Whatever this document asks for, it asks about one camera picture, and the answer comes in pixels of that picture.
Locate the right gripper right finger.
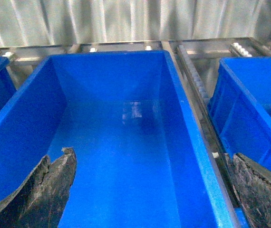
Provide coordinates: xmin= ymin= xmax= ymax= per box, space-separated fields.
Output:
xmin=224 ymin=153 xmax=271 ymax=228

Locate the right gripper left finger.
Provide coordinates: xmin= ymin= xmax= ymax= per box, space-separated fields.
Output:
xmin=0 ymin=147 xmax=77 ymax=228

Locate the blue source bin with buttons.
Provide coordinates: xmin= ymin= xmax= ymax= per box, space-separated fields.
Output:
xmin=0 ymin=51 xmax=238 ymax=228

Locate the large empty blue bin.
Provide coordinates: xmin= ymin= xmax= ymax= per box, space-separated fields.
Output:
xmin=208 ymin=57 xmax=271 ymax=171

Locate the roller track rail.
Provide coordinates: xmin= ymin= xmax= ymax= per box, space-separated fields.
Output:
xmin=169 ymin=41 xmax=239 ymax=208

